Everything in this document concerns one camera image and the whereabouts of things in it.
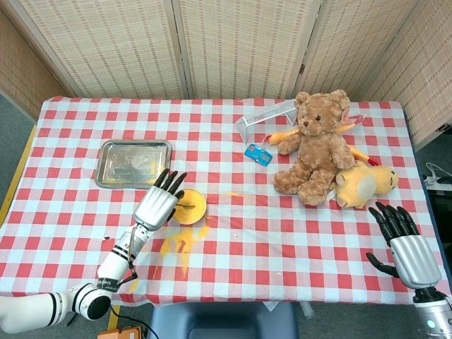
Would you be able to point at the silver black robot right hand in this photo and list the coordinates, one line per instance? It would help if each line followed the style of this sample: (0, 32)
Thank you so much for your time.
(416, 261)

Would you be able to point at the silver black robot left hand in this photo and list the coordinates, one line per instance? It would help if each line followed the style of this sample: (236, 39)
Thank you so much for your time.
(155, 208)

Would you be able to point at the dark metal spoon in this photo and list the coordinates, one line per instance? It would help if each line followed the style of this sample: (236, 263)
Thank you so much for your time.
(189, 206)

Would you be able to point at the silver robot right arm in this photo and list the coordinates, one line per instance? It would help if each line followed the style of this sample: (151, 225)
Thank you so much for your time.
(434, 314)

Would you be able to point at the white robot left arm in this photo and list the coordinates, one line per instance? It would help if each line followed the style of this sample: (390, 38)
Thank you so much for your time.
(113, 261)

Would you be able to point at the yellow powder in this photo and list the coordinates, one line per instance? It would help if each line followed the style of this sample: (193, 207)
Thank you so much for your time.
(176, 240)

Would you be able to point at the cream ceramic bowl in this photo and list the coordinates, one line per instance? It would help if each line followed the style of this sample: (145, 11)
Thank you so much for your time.
(190, 223)

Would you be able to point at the stainless steel rectangular tray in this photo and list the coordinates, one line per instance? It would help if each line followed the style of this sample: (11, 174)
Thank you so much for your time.
(123, 162)

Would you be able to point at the black equipment case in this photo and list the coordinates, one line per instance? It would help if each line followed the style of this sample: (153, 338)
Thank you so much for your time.
(441, 205)

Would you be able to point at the yellow plush toy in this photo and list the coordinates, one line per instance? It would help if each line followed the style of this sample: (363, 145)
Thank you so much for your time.
(363, 183)

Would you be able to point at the red white checkered tablecloth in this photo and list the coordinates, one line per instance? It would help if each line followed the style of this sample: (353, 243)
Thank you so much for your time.
(247, 254)

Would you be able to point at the blue card package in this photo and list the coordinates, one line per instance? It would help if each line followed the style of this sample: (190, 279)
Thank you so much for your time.
(257, 154)

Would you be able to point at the orange rubber chicken toy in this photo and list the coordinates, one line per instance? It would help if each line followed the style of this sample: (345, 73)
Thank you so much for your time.
(360, 154)
(282, 136)

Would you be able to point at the orange box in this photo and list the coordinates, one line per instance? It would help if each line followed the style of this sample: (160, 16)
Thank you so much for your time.
(120, 333)

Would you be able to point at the blue padded chair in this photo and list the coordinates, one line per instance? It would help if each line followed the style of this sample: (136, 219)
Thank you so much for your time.
(226, 321)

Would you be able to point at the silver mesh metal rack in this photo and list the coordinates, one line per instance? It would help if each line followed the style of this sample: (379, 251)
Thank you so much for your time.
(263, 113)

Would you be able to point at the brown teddy bear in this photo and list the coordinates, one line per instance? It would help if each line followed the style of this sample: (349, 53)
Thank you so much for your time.
(318, 155)

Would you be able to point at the woven bamboo folding screen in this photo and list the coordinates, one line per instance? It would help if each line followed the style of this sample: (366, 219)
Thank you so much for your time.
(123, 46)

